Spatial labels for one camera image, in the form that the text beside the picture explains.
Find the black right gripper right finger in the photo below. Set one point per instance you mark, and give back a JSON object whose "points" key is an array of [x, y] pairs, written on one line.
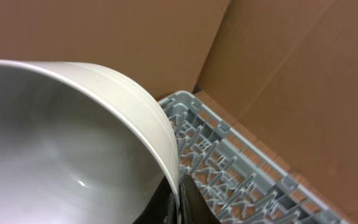
{"points": [[193, 207]]}

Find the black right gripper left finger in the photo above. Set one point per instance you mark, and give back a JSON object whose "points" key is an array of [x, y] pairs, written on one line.
{"points": [[161, 208]]}

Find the grey-green bowl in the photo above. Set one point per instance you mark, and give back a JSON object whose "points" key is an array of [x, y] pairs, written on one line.
{"points": [[80, 143]]}

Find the grey dishwasher rack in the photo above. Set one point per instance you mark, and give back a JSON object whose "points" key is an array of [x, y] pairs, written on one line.
{"points": [[239, 182]]}

